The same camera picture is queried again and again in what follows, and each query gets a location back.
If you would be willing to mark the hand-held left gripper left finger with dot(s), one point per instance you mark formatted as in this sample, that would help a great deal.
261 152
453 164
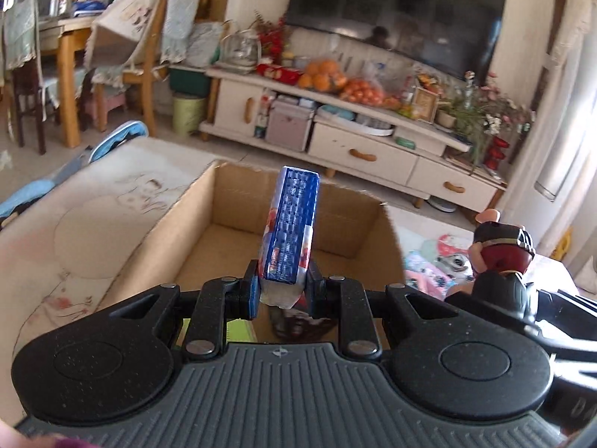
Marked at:
249 289

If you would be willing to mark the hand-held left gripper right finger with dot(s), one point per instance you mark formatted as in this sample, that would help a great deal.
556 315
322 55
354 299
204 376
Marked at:
316 294

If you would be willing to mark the blue medicine box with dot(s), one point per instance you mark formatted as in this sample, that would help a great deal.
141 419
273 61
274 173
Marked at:
294 214

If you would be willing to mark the green cardboard milk carton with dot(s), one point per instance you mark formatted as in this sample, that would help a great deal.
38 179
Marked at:
233 205

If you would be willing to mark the black-haired toy figurine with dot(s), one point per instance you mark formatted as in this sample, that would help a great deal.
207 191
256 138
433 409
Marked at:
499 252

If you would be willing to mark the yellow plastic object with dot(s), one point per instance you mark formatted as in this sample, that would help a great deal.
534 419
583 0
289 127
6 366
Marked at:
562 245

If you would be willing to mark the colourful play mat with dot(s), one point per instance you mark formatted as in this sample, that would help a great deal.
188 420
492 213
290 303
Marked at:
433 266

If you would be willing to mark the white TV cabinet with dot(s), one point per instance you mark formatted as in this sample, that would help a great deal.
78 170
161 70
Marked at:
364 149

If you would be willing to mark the white bathroom scale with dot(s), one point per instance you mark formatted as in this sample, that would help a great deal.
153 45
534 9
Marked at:
442 205

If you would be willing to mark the silver metal case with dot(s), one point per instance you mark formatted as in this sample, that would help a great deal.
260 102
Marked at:
289 126

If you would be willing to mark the small green box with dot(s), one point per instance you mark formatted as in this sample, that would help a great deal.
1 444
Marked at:
404 142

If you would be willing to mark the white standing air conditioner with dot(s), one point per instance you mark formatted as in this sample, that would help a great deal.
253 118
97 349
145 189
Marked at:
569 149

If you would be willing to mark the green waste bin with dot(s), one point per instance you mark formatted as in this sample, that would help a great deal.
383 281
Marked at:
189 114

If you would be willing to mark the red lantern ornament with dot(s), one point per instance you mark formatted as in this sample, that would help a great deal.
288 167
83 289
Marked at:
495 154

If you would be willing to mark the blue white padded object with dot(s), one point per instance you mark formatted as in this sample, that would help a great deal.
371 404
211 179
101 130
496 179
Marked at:
119 137

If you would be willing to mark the dark green container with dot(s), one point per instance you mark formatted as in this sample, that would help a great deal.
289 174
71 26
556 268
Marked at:
189 81

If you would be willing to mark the red snack box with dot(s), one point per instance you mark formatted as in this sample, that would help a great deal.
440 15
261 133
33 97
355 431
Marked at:
280 74

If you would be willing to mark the bag of oranges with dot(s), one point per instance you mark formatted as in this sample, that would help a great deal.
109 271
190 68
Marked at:
324 77

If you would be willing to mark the potted spider plant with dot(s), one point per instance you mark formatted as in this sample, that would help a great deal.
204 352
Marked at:
447 119

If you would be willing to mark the pink stool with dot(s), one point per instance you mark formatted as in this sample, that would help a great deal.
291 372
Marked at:
112 102

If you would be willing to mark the artificial flower bouquet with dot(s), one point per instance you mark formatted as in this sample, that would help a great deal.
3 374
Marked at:
499 107

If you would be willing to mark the glass kettle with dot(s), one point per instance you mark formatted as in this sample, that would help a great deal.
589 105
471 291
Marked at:
240 51

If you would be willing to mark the blue cloth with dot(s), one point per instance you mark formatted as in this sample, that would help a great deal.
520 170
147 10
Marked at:
28 198

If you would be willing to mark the white printed shopping bag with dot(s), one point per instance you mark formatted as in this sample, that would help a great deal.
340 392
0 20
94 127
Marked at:
205 44

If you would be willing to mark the red berry bouquet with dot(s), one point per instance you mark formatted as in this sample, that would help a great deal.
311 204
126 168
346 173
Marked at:
270 39

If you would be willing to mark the wooden dining table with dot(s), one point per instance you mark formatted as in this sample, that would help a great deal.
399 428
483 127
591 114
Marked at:
70 79

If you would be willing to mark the black television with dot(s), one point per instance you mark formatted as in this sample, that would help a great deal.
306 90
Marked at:
396 9

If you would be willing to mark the printed tablecloth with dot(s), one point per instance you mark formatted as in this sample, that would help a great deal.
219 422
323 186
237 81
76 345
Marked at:
126 14

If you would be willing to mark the blue tissue pack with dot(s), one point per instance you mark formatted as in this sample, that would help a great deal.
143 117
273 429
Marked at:
88 7

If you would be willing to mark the dark wooden chair with cover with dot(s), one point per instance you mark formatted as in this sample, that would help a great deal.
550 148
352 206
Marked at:
23 32

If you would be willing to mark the wooden picture frame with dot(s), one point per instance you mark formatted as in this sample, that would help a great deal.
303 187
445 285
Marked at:
424 105

